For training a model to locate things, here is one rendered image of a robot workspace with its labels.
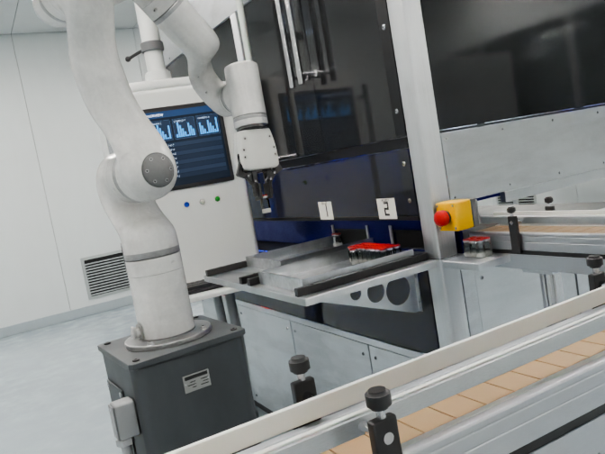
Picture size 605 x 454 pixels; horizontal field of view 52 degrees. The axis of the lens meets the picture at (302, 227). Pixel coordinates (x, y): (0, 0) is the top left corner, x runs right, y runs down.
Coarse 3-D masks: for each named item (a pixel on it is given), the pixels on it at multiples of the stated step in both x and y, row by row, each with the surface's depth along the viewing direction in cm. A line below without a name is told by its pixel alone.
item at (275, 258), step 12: (324, 240) 219; (372, 240) 198; (264, 252) 208; (276, 252) 210; (288, 252) 213; (300, 252) 215; (312, 252) 188; (324, 252) 190; (252, 264) 201; (264, 264) 193; (276, 264) 185
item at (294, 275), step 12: (336, 252) 182; (408, 252) 162; (288, 264) 174; (300, 264) 176; (312, 264) 178; (324, 264) 180; (336, 264) 179; (348, 264) 176; (360, 264) 155; (372, 264) 157; (264, 276) 167; (276, 276) 160; (288, 276) 174; (300, 276) 171; (312, 276) 149; (324, 276) 150; (336, 276) 152; (288, 288) 155
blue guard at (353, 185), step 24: (288, 168) 222; (312, 168) 207; (336, 168) 194; (360, 168) 183; (384, 168) 172; (408, 168) 163; (264, 192) 244; (288, 192) 226; (312, 192) 210; (336, 192) 197; (360, 192) 185; (384, 192) 174; (408, 192) 165; (264, 216) 249; (288, 216) 230; (312, 216) 214; (336, 216) 200; (360, 216) 188
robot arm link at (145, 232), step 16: (112, 160) 130; (96, 176) 136; (112, 176) 128; (112, 192) 132; (112, 208) 134; (128, 208) 135; (144, 208) 136; (128, 224) 131; (144, 224) 130; (160, 224) 131; (128, 240) 130; (144, 240) 129; (160, 240) 130; (176, 240) 134; (128, 256) 130; (144, 256) 129; (160, 256) 130
